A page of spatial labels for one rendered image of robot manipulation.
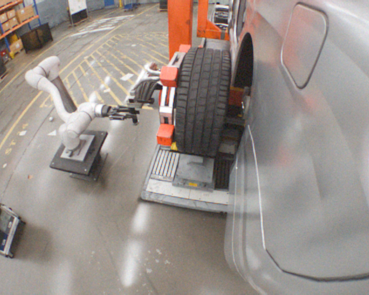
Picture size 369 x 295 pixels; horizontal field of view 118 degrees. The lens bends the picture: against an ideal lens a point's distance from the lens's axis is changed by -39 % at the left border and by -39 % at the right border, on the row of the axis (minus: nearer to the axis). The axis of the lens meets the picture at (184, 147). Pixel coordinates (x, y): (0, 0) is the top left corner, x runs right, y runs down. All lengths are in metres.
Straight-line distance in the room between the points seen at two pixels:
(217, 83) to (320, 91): 0.61
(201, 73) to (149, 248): 1.33
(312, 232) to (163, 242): 1.38
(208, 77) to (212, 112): 0.16
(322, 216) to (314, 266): 0.07
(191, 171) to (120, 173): 0.74
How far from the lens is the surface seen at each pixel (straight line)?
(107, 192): 1.81
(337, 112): 0.24
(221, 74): 0.85
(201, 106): 0.81
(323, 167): 0.25
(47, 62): 1.53
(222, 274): 1.58
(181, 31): 1.41
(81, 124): 1.13
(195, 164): 1.54
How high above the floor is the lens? 1.54
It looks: 52 degrees down
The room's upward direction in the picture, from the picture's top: 1 degrees clockwise
